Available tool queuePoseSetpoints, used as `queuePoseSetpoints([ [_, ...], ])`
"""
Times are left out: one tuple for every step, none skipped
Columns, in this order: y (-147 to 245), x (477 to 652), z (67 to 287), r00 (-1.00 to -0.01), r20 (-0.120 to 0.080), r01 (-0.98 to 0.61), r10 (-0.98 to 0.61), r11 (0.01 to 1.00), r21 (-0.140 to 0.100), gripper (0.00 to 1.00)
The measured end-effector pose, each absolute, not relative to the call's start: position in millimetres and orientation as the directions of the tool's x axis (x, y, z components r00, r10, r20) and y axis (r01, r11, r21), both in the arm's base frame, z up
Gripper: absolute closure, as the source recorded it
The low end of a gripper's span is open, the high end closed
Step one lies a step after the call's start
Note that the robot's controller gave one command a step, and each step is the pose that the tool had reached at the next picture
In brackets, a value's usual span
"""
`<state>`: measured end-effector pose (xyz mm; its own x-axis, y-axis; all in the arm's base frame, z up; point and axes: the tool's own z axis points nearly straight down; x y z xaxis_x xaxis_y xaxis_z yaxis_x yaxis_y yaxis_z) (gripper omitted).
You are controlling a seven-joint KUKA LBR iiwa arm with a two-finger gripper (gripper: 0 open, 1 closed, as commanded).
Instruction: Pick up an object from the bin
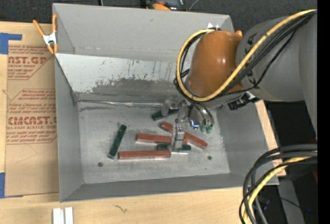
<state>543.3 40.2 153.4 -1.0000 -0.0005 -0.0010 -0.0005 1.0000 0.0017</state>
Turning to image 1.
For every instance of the grey metal bin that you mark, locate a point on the grey metal bin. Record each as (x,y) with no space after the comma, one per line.
(144,171)

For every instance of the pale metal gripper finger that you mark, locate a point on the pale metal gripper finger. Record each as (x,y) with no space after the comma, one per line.
(170,106)
(178,136)

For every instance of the red-brown flat block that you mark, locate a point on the red-brown flat block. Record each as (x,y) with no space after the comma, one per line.
(144,154)
(196,140)
(153,138)

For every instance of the black cylinder on white bracket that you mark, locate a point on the black cylinder on white bracket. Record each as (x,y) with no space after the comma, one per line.
(239,103)

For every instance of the brown cardboard board, red print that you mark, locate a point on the brown cardboard board, red print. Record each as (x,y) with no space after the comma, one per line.
(31,161)

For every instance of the dark green flat block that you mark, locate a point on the dark green flat block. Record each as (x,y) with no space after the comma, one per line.
(162,146)
(157,115)
(117,141)

